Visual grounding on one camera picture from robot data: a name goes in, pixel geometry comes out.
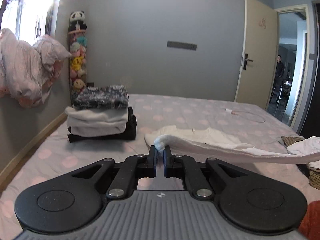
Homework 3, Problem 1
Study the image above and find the white textured garment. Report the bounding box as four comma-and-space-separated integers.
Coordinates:
144, 125, 319, 164

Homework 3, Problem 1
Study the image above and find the rust red fleece garment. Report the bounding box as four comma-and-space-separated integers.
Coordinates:
298, 200, 320, 240

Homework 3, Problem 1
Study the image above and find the brown striped garment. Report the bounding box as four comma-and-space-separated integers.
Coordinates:
280, 136, 319, 190

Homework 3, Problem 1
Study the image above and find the grey folded sweater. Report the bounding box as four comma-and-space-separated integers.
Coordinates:
67, 120, 126, 137

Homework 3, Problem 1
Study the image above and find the grey pink-dotted bedsheet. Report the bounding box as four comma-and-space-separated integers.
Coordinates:
0, 93, 320, 240

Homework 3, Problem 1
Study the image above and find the light grey folded garment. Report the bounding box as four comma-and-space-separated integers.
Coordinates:
65, 107, 129, 128

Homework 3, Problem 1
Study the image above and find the black wardrobe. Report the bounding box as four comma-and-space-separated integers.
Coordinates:
300, 1, 319, 138

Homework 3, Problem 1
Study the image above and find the black floral folded garment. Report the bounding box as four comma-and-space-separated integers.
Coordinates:
72, 85, 129, 110

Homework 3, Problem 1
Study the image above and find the beige bedroom door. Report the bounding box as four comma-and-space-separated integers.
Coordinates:
234, 0, 278, 109

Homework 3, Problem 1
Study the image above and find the person in doorway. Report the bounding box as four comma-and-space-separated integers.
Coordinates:
270, 55, 285, 102

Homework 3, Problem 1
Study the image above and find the crumpled pink grey duvet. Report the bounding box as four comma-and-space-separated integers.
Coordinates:
1, 29, 71, 108

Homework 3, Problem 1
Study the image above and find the plush toy column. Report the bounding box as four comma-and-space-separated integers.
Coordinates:
67, 10, 87, 94

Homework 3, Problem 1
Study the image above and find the window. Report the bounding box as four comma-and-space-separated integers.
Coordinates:
1, 0, 60, 44

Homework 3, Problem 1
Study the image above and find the white charger with cable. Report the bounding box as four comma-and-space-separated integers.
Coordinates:
225, 108, 266, 123

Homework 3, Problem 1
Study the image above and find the grey wall plate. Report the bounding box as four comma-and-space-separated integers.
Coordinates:
167, 41, 197, 51

